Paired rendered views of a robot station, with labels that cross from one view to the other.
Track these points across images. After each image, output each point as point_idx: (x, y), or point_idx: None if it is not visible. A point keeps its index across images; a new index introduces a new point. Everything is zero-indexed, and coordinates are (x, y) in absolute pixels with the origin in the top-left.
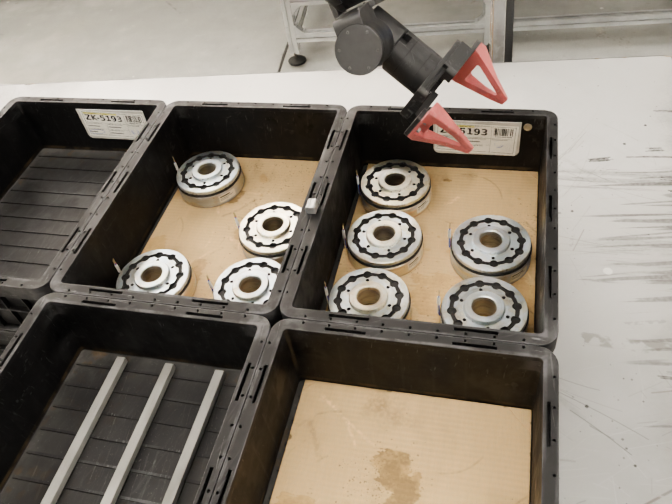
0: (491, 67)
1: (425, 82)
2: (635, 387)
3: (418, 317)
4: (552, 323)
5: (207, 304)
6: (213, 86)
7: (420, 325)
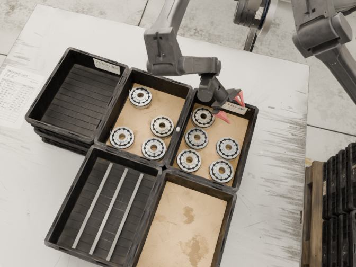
0: (242, 97)
1: (221, 104)
2: (257, 192)
3: (202, 167)
4: (238, 185)
5: (144, 159)
6: (136, 32)
7: (204, 179)
